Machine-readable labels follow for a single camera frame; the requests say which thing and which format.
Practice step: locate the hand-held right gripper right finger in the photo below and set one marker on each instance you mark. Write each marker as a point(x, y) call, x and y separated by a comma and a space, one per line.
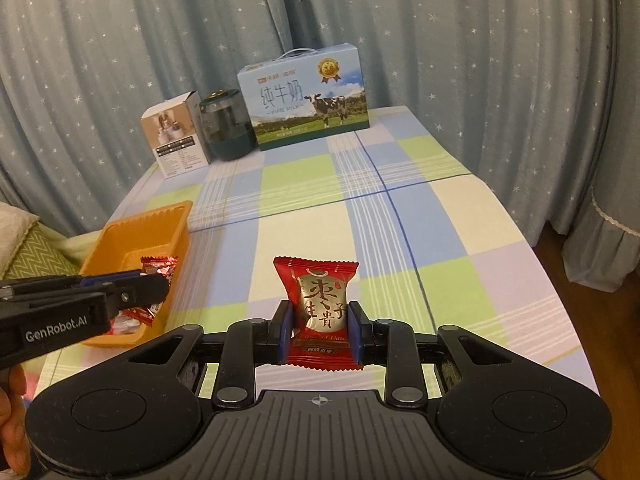
point(354, 332)

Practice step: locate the white product box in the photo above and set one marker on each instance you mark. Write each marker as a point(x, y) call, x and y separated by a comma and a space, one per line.
point(175, 140)

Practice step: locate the orange plastic tray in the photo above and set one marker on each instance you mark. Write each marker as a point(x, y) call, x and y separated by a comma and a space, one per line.
point(130, 240)

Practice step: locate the green patterned cushion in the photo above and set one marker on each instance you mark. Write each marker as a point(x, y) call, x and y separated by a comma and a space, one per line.
point(40, 255)

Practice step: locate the cloth cover with lace trim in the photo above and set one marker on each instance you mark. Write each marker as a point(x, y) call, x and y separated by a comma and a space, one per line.
point(615, 185)

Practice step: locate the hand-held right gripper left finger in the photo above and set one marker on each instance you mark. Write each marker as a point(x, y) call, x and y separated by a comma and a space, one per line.
point(286, 332)

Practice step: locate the checked tablecloth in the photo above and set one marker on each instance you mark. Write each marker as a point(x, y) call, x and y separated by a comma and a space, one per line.
point(450, 240)

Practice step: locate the red white wrapped candy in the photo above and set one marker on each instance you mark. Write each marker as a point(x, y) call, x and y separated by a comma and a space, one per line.
point(132, 320)

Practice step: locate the red date snack packet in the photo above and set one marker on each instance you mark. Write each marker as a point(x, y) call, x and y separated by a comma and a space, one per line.
point(320, 300)

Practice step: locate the person's left hand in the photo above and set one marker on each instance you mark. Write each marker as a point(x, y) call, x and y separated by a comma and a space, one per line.
point(12, 410)

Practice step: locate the blue star curtain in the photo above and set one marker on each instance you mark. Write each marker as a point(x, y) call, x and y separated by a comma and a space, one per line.
point(125, 50)
point(475, 60)

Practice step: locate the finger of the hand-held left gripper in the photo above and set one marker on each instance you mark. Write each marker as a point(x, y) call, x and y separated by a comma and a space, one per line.
point(142, 292)
point(110, 278)

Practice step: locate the beige cloth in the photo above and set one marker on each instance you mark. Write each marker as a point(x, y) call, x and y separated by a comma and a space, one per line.
point(15, 220)

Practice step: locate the blue milk carton box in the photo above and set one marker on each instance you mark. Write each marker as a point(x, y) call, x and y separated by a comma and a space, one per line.
point(305, 100)

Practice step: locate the dark green glass jar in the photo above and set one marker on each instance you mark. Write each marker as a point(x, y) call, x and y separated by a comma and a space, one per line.
point(227, 130)

